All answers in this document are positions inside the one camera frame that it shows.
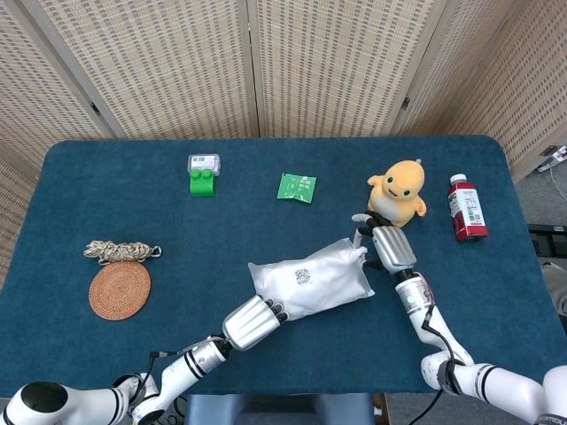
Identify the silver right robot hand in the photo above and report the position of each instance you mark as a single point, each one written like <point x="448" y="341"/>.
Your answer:
<point x="394" y="250"/>

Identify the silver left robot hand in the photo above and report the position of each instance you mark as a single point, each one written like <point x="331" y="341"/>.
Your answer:
<point x="250" y="323"/>

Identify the translucent white plastic zip bag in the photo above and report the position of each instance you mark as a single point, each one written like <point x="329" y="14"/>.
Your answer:
<point x="350" y="252"/>

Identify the white clothes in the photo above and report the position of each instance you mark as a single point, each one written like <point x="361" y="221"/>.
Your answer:
<point x="328" y="292"/>

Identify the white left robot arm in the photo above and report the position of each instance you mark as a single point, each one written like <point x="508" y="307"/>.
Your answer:
<point x="186" y="367"/>

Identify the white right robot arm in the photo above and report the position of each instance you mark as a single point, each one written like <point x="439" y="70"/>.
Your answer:
<point x="487" y="380"/>

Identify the orange plush dinosaur toy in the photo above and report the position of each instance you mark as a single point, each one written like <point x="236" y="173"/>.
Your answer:
<point x="398" y="195"/>

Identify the red juice bottle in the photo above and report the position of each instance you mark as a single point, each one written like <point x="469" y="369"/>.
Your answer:
<point x="467" y="212"/>

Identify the blue grey robot torso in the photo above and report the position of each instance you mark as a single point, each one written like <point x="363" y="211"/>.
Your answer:
<point x="279" y="411"/>

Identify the green foil sachet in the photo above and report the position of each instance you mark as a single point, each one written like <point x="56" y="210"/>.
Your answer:
<point x="297" y="188"/>

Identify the teal table cloth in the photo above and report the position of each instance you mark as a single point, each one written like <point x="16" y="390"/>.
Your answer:
<point x="177" y="221"/>

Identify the round woven rattan coaster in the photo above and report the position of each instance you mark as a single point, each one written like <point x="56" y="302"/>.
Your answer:
<point x="119" y="290"/>

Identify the green toy building block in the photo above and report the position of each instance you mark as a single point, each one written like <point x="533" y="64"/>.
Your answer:
<point x="203" y="186"/>

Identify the grey plastic cover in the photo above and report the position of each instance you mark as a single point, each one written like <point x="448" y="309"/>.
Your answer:
<point x="558" y="283"/>

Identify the small clear plastic box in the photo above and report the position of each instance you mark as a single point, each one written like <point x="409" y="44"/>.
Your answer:
<point x="204" y="160"/>

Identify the white power strip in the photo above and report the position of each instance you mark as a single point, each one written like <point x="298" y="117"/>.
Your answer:
<point x="556" y="156"/>

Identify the woven folding screen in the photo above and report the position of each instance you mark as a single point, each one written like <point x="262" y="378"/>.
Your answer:
<point x="177" y="66"/>

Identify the black equipment frame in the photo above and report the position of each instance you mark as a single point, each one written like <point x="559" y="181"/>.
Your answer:
<point x="549" y="241"/>

